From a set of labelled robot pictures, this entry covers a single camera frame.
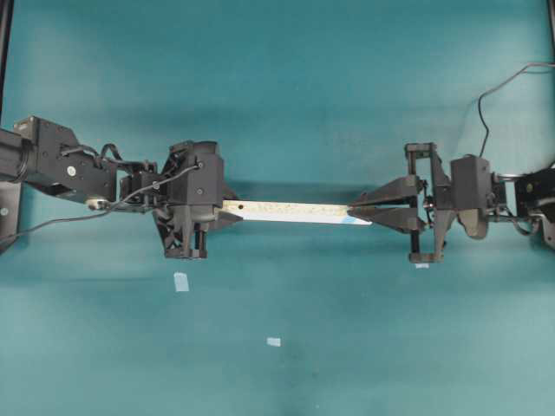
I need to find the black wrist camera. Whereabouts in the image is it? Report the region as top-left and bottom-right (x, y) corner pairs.
(450, 155), (492, 240)
(167, 141), (224, 207)

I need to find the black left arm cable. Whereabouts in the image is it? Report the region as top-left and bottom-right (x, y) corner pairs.
(0, 142), (205, 244)

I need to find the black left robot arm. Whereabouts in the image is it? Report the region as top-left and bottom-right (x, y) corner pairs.
(1, 116), (242, 259)

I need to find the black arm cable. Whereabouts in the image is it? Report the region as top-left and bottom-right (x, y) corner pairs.
(476, 62), (555, 159)
(0, 142), (205, 244)

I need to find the white particle board strip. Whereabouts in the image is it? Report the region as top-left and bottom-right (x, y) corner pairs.
(222, 200), (372, 226)

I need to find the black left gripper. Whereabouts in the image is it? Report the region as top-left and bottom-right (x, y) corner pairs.
(153, 153), (243, 259)

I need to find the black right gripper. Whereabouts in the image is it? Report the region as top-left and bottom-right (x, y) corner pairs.
(349, 143), (454, 264)

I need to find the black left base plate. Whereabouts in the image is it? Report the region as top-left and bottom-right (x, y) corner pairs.
(0, 182), (23, 254)

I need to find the black frame post left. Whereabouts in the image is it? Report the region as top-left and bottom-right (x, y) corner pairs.
(0, 0), (15, 112)

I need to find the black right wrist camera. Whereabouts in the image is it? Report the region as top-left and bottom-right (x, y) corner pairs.
(450, 155), (492, 240)

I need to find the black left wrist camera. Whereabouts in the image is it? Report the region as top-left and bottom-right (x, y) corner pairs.
(167, 141), (224, 207)

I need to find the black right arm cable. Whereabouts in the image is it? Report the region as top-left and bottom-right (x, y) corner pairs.
(476, 62), (555, 159)

